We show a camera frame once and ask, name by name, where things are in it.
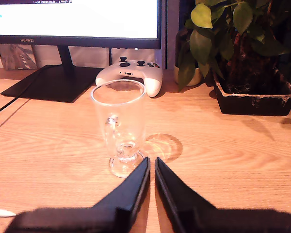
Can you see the large black Huawei monitor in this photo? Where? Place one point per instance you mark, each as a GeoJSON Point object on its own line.
{"type": "Point", "coordinates": [75, 41]}

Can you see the large leafy trunk plant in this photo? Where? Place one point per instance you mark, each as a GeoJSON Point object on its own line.
{"type": "Point", "coordinates": [247, 60]}

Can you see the small clear glass footed cup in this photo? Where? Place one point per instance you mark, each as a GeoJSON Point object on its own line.
{"type": "Point", "coordinates": [118, 109]}

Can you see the small green pothos plant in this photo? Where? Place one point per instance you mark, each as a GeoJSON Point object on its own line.
{"type": "Point", "coordinates": [200, 46]}

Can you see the black rectangular plant pot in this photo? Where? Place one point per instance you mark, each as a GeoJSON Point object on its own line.
{"type": "Point", "coordinates": [257, 106]}

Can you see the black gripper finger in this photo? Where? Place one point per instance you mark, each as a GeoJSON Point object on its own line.
{"type": "Point", "coordinates": [128, 194]}
{"type": "Point", "coordinates": [177, 199]}

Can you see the small pale round pot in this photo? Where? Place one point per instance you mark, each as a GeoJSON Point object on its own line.
{"type": "Point", "coordinates": [194, 77]}

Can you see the white stylus pen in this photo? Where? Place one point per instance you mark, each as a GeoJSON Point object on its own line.
{"type": "Point", "coordinates": [1, 212]}

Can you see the white game controller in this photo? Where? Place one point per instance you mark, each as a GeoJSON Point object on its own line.
{"type": "Point", "coordinates": [150, 80]}

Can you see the leaf print picture card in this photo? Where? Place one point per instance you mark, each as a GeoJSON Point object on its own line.
{"type": "Point", "coordinates": [17, 57]}

